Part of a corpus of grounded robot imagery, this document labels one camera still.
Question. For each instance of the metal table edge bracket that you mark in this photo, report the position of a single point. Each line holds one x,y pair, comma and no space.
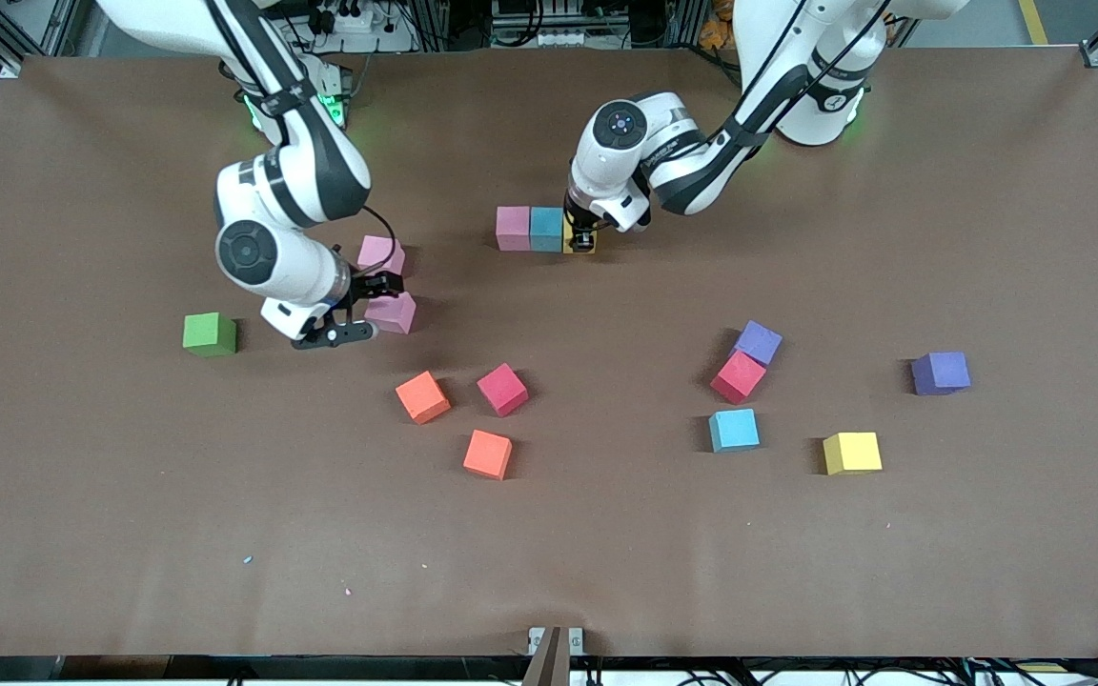
536,638

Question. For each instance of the pink foam cube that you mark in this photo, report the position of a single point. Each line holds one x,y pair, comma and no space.
398,317
513,229
376,252

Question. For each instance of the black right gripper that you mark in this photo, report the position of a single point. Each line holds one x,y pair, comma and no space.
365,286

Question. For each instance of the green foam cube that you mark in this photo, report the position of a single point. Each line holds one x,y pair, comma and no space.
209,334

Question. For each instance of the cyan foam cube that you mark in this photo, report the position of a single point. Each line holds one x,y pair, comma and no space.
733,430
546,229

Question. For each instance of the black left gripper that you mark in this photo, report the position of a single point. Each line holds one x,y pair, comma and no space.
579,227

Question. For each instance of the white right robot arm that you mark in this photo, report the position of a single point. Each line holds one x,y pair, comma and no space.
311,171

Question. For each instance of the orange foam cube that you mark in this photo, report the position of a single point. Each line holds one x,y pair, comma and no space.
488,453
422,397

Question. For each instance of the yellow foam cube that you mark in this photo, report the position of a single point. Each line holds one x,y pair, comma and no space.
852,453
568,234

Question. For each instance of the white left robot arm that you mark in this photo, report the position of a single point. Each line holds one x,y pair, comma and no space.
692,171

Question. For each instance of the purple foam cube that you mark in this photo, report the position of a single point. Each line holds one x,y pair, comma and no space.
758,343
940,373

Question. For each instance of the white power strip with plugs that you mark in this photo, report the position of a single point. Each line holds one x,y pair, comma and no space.
351,19

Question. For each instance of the red foam cube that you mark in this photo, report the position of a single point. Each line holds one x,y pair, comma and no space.
502,390
737,377

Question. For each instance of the orange fruit pile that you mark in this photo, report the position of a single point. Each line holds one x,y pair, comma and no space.
716,33

